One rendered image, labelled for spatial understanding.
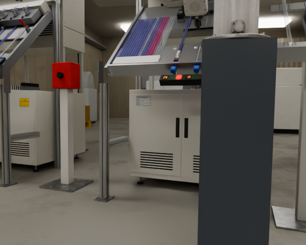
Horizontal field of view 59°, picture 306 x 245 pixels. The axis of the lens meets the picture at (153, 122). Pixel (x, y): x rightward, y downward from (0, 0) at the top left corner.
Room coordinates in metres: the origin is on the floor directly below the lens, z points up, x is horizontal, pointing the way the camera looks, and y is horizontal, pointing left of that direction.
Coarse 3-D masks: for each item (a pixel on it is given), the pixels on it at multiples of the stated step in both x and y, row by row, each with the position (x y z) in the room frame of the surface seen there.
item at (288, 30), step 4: (284, 0) 1.37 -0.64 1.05; (284, 4) 1.34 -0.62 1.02; (284, 8) 1.31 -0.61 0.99; (284, 12) 1.29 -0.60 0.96; (284, 16) 1.26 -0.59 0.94; (288, 20) 1.22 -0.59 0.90; (288, 24) 1.20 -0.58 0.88; (288, 28) 1.17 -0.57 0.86; (288, 32) 1.15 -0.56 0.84; (288, 36) 1.12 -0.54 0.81; (288, 40) 1.10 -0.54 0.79
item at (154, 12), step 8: (144, 8) 1.93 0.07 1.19; (152, 8) 1.90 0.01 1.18; (160, 8) 1.87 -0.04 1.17; (168, 8) 1.84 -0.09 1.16; (176, 8) 1.82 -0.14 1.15; (144, 16) 1.84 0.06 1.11; (152, 16) 1.81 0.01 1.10; (160, 16) 1.78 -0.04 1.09; (168, 16) 1.76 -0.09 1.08; (176, 16) 1.73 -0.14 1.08; (208, 16) 1.64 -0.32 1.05; (176, 24) 1.65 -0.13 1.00; (184, 24) 1.63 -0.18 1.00; (192, 24) 1.61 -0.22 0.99; (208, 24) 1.56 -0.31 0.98
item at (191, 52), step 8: (120, 48) 1.58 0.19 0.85; (168, 48) 1.47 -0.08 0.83; (176, 48) 1.45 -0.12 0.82; (184, 48) 1.43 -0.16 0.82; (192, 48) 1.42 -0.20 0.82; (200, 48) 1.40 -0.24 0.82; (168, 56) 1.41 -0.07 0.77; (184, 56) 1.38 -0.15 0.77; (192, 56) 1.36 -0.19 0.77; (200, 56) 1.35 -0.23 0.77
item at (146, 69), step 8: (112, 64) 1.43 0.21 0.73; (120, 64) 1.41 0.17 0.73; (128, 64) 1.40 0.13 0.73; (136, 64) 1.38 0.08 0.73; (144, 64) 1.36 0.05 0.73; (152, 64) 1.35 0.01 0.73; (160, 64) 1.34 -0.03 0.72; (168, 64) 1.33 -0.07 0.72; (176, 64) 1.32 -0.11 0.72; (184, 64) 1.30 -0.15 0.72; (192, 64) 1.29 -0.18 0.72; (200, 64) 1.28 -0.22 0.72; (112, 72) 1.46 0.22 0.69; (120, 72) 1.44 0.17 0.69; (128, 72) 1.43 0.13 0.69; (136, 72) 1.41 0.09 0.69; (144, 72) 1.40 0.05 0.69; (152, 72) 1.39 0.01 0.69; (160, 72) 1.37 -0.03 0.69; (168, 72) 1.36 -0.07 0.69; (184, 72) 1.34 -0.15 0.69; (192, 72) 1.32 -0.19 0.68; (200, 72) 1.31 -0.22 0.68
